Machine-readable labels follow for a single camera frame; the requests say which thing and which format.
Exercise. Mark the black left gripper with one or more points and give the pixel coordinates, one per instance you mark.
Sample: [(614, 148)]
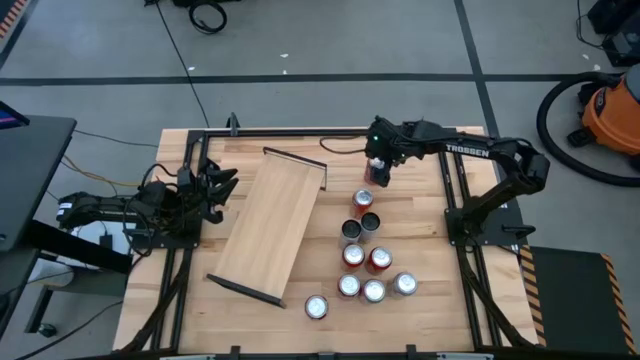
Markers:
[(206, 197)]

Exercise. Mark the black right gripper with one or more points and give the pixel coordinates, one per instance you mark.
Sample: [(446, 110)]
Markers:
[(387, 145)]

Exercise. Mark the red Coca-Cola can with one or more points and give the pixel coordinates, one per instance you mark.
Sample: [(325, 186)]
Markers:
[(349, 285), (362, 197), (370, 175), (316, 306), (381, 258), (353, 255)]

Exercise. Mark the silver can with black lid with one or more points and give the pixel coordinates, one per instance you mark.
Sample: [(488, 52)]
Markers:
[(351, 230), (370, 222)]

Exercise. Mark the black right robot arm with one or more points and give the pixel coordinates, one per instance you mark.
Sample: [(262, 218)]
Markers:
[(470, 150)]

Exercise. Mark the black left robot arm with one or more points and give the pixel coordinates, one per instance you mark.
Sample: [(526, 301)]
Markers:
[(100, 207)]

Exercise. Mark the wooden shelf with black legs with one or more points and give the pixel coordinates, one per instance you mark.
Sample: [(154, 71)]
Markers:
[(270, 225)]

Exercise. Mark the black table clamp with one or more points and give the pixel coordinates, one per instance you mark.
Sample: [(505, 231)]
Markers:
[(411, 352), (234, 352), (232, 124)]

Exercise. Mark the silver Diet Coke can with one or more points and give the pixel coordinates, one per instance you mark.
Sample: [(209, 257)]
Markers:
[(374, 291), (405, 283)]

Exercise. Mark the small black power adapter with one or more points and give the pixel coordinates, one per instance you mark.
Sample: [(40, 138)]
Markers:
[(106, 241)]

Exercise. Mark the white box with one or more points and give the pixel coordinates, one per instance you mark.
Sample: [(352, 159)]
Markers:
[(90, 234)]

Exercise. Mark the black desk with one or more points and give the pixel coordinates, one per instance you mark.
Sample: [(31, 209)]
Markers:
[(30, 165)]

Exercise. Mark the laptop screen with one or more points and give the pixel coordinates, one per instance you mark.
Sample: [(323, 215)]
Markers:
[(10, 119)]

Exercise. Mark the black mat with hazard stripes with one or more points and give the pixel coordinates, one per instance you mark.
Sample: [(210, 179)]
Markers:
[(575, 300)]

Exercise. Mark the black equipment case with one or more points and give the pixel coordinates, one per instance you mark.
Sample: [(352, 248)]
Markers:
[(622, 45)]

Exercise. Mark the black metal table frame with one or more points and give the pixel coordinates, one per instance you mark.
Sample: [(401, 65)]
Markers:
[(280, 132)]

